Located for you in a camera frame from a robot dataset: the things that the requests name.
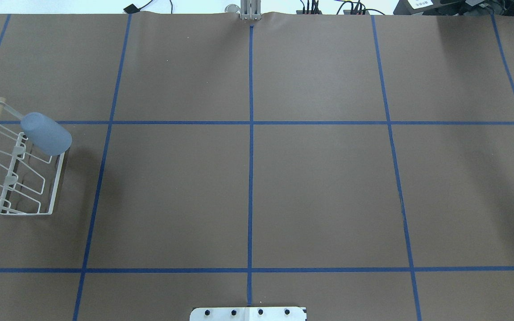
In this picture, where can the light blue plastic cup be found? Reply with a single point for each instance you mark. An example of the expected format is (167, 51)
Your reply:
(50, 137)

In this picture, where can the small black puck device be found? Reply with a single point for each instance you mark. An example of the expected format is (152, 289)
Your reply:
(131, 9)

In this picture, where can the black monitor stand base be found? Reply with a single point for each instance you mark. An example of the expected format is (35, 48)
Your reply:
(454, 8)

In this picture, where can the aluminium frame post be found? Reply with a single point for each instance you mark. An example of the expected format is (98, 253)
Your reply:
(250, 10)

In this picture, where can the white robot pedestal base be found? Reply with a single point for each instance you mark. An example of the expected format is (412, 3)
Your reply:
(275, 313)

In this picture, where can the white wire cup holder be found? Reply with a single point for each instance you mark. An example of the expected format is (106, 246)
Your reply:
(29, 180)

